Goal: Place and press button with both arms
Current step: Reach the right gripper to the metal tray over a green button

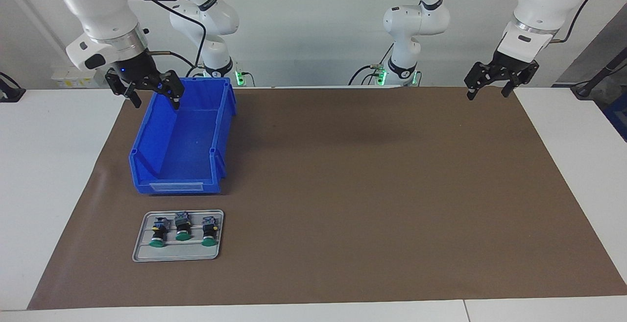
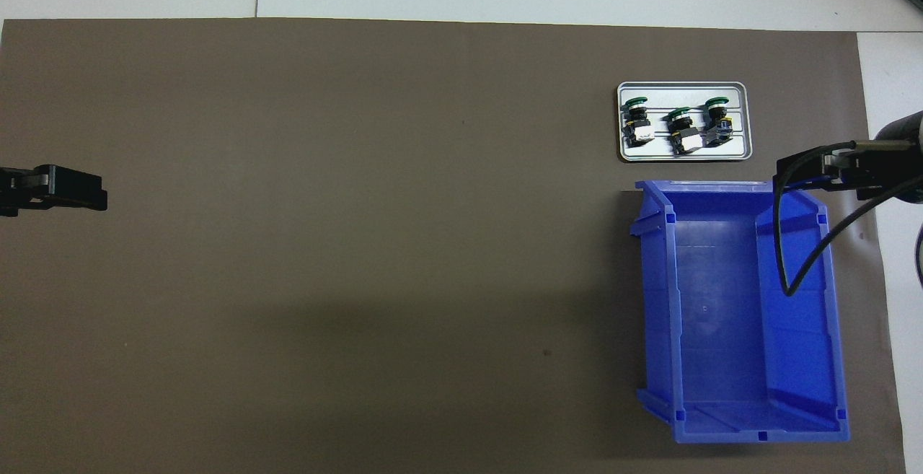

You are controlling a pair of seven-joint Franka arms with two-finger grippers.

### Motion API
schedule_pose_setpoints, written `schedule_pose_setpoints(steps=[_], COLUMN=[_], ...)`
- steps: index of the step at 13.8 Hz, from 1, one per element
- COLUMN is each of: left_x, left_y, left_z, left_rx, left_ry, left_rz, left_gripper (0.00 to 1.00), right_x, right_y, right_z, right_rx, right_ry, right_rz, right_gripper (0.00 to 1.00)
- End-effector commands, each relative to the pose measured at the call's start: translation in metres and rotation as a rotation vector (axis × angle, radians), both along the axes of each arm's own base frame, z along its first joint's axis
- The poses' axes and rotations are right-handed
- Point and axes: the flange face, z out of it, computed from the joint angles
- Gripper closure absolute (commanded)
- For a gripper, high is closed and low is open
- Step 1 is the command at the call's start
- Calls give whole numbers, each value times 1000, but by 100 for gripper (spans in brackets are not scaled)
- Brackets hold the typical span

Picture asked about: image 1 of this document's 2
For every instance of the grey metal tray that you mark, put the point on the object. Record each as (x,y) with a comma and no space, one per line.
(191,252)

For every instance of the blue box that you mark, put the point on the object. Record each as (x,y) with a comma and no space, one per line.
(619,116)

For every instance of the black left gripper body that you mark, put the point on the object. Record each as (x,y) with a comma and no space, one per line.
(514,64)

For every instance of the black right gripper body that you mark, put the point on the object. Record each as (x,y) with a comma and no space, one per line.
(134,67)

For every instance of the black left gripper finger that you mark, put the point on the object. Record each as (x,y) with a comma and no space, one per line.
(477,77)
(514,86)

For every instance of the black clamp mount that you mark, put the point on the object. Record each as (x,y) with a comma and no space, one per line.
(10,94)

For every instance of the brown table mat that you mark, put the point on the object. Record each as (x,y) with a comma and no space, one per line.
(343,214)

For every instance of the green lit base connector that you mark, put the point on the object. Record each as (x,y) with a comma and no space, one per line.
(240,78)
(379,76)

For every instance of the blue plastic storage bin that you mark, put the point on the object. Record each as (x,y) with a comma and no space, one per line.
(186,140)

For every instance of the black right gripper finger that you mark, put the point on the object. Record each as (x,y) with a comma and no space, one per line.
(122,86)
(174,86)

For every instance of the green push button switch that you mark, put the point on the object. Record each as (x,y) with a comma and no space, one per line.
(209,234)
(182,226)
(157,234)

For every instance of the black stand base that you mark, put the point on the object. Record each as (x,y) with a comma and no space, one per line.
(595,79)

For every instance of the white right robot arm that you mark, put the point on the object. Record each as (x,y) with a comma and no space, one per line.
(103,8)

